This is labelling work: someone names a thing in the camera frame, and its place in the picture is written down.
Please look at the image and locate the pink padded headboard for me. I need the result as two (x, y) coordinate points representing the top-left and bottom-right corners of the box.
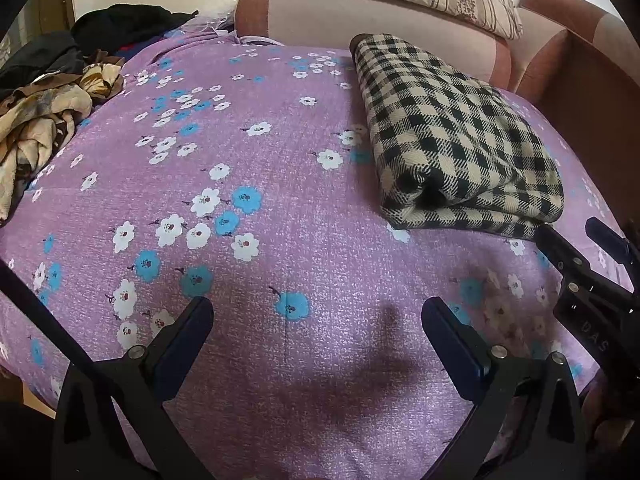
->
(234, 0), (631, 106)

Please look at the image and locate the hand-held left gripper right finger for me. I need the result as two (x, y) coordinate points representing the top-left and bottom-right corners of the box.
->
(421, 296), (592, 480)

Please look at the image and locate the black cable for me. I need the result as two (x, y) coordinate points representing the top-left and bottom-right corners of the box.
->
(0, 259), (136, 461)

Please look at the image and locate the dark wooden bed frame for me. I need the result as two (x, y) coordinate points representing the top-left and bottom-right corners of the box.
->
(537, 29), (640, 241)

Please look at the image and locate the black garment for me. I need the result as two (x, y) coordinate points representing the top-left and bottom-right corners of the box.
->
(71, 3), (199, 57)
(0, 31), (87, 102)

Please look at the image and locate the black and cream checked coat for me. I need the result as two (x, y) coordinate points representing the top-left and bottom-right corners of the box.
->
(349, 33), (565, 239)

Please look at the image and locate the brown patterned blanket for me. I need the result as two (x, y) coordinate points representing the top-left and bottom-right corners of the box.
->
(0, 49), (126, 224)

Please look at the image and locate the lilac cloth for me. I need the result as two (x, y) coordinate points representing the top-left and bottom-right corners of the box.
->
(200, 14), (287, 49)

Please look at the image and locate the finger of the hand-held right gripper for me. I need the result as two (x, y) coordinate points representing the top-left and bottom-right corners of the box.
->
(585, 216), (640, 273)
(536, 225), (603, 286)

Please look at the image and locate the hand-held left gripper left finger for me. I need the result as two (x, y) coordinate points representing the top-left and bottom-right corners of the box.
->
(50, 296), (217, 480)

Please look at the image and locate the purple floral bedsheet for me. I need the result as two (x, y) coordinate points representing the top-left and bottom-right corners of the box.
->
(0, 27), (631, 480)

